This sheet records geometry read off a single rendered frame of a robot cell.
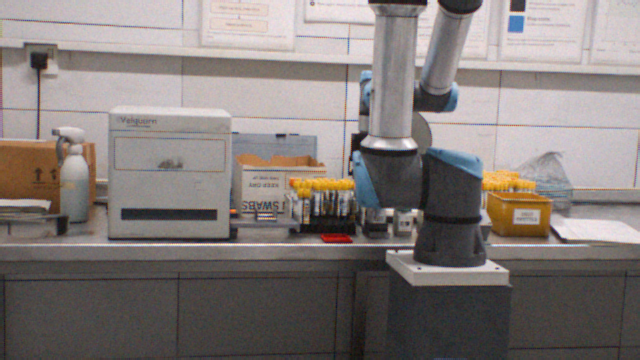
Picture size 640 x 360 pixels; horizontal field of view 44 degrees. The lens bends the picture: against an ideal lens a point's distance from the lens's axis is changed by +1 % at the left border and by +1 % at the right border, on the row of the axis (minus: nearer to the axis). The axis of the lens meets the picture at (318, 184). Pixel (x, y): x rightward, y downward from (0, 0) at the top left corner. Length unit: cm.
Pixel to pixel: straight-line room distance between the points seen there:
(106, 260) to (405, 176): 71
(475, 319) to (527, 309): 126
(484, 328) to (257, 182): 83
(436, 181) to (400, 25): 31
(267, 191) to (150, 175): 43
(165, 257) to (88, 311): 79
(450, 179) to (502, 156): 114
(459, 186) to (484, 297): 22
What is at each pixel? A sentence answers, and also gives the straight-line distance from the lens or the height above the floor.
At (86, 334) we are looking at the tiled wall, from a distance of 261.
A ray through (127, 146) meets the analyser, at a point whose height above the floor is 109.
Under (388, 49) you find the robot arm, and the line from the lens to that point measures 154.
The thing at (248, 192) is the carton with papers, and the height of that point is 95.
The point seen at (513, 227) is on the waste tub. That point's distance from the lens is 210.
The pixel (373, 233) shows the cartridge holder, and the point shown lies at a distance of 196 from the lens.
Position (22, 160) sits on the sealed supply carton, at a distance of 221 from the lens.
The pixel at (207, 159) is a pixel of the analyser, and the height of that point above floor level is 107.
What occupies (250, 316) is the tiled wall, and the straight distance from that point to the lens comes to 260.
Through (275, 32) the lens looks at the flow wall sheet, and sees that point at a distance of 248.
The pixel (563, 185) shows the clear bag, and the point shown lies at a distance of 265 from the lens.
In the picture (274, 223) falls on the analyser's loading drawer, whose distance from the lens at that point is 189.
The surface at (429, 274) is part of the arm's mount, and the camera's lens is 154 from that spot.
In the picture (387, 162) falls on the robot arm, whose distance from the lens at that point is 154.
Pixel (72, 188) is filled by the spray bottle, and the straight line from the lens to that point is 207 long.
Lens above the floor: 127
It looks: 8 degrees down
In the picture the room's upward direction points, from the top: 2 degrees clockwise
